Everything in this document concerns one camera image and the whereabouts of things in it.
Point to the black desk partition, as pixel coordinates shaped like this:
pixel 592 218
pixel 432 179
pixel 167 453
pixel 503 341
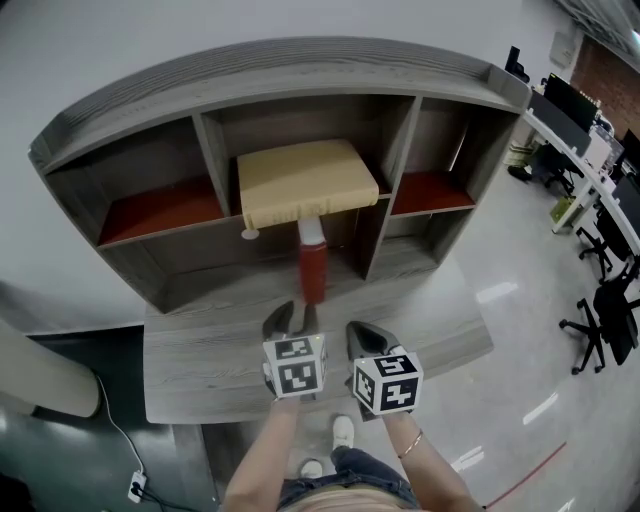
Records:
pixel 555 117

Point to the long white office desk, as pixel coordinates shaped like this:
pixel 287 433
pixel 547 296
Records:
pixel 575 155

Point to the grey wooden shelf unit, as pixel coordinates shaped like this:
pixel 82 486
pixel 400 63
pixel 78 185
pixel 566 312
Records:
pixel 280 70

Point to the beige padded column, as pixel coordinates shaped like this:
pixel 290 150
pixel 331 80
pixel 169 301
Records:
pixel 45 372

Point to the blue jeans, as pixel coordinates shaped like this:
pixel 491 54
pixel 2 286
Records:
pixel 360 475

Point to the white power strip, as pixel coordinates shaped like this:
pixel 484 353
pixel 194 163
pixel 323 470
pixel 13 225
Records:
pixel 136 486

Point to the black office chair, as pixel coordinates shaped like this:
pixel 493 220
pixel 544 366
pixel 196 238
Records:
pixel 607 235
pixel 552 167
pixel 612 315

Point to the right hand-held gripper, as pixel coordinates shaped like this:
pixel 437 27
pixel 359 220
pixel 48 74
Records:
pixel 387 382

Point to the person's left forearm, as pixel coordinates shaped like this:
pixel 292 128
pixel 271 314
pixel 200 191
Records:
pixel 260 455

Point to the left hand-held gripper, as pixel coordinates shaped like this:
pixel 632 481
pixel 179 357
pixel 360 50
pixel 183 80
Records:
pixel 297 375

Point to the person's right forearm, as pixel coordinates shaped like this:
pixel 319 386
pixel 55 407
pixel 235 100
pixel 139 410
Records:
pixel 430 475

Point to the green box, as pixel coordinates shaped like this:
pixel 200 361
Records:
pixel 561 209

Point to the white wall box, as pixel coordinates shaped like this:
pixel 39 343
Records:
pixel 562 47

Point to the tan hardcover book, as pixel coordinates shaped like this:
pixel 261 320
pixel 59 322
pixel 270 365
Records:
pixel 300 175

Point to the white round disc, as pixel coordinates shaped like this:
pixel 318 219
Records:
pixel 250 234

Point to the black computer monitor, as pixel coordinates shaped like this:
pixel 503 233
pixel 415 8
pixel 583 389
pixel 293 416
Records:
pixel 629 196
pixel 567 100
pixel 515 62

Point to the white shoe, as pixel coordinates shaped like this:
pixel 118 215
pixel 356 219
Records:
pixel 311 468
pixel 343 431

